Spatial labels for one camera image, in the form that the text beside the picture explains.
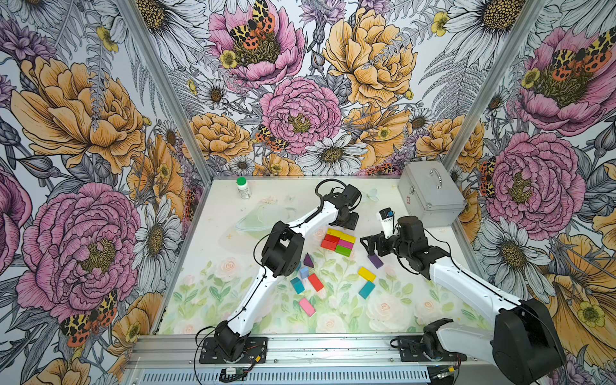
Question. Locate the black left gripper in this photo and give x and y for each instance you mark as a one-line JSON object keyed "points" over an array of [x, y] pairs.
{"points": [[350, 224]]}

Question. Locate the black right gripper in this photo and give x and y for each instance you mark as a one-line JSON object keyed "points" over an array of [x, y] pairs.
{"points": [[380, 240]]}

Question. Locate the yellow block long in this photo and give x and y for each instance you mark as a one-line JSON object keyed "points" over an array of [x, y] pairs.
{"points": [[334, 233]]}

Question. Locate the red block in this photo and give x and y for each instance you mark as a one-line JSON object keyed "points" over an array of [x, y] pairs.
{"points": [[329, 238], [329, 245], [315, 282]]}

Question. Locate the magenta block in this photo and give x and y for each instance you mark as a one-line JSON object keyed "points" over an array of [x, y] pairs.
{"points": [[346, 244]]}

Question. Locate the green block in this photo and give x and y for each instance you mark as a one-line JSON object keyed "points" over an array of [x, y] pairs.
{"points": [[342, 250]]}

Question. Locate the purple triangle block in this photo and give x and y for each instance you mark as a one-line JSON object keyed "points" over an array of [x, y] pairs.
{"points": [[308, 261]]}

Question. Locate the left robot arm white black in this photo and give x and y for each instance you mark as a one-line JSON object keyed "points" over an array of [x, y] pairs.
{"points": [[280, 257]]}

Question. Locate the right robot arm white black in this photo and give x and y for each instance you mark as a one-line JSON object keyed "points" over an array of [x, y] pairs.
{"points": [[522, 343]]}

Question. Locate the purple rectangular block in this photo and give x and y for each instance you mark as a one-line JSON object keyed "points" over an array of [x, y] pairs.
{"points": [[375, 260]]}

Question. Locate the teal block right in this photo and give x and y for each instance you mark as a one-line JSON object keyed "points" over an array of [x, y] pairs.
{"points": [[367, 289]]}

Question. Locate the teal block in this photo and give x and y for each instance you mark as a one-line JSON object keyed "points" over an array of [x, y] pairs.
{"points": [[298, 286], [367, 289]]}

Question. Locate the silver metal first-aid case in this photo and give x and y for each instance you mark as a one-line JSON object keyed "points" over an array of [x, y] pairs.
{"points": [[430, 194]]}

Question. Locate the teal block left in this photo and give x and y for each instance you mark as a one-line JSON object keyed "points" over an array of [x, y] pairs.
{"points": [[298, 286]]}

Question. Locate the pink block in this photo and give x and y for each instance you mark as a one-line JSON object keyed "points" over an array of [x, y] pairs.
{"points": [[307, 307]]}

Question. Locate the white bottle green cap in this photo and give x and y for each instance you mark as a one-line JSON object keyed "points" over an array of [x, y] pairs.
{"points": [[243, 187]]}

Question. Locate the small circuit board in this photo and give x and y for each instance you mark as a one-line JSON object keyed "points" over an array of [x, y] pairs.
{"points": [[231, 374]]}

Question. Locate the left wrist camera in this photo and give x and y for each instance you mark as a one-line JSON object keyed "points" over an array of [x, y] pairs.
{"points": [[350, 197]]}

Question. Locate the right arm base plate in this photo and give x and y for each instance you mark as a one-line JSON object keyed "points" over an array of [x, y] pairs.
{"points": [[423, 349]]}

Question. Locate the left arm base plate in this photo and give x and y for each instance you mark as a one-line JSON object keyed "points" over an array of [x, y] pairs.
{"points": [[247, 350]]}

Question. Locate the aluminium front rail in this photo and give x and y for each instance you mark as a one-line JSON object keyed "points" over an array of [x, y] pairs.
{"points": [[302, 359]]}

